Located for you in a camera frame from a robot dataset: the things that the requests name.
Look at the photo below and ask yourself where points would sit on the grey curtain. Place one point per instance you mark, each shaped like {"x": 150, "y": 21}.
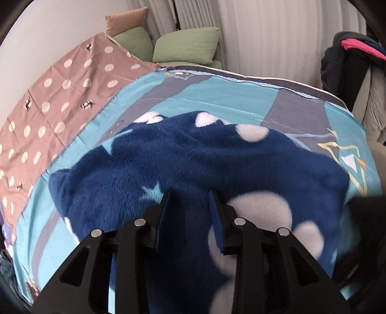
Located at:
{"x": 281, "y": 39}

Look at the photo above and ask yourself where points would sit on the green pillow front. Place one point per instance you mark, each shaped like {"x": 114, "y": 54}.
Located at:
{"x": 196, "y": 45}

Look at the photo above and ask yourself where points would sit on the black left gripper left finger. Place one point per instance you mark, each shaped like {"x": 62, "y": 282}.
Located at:
{"x": 81, "y": 284}

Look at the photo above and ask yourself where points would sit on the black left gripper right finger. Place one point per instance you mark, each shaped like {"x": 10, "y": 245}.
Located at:
{"x": 274, "y": 272}

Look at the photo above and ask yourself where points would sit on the beige pillow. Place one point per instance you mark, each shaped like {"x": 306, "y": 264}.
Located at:
{"x": 119, "y": 23}

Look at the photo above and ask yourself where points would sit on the green pillow near wall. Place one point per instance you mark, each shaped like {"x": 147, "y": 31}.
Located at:
{"x": 137, "y": 42}

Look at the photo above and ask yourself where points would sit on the navy fleece garment with dots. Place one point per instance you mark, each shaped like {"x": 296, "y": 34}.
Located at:
{"x": 260, "y": 172}

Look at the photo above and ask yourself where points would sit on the turquoise and grey bed sheet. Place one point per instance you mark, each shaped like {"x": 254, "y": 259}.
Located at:
{"x": 314, "y": 119}

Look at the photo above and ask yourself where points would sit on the dark clothes pile with pink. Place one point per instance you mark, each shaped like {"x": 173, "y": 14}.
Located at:
{"x": 345, "y": 64}

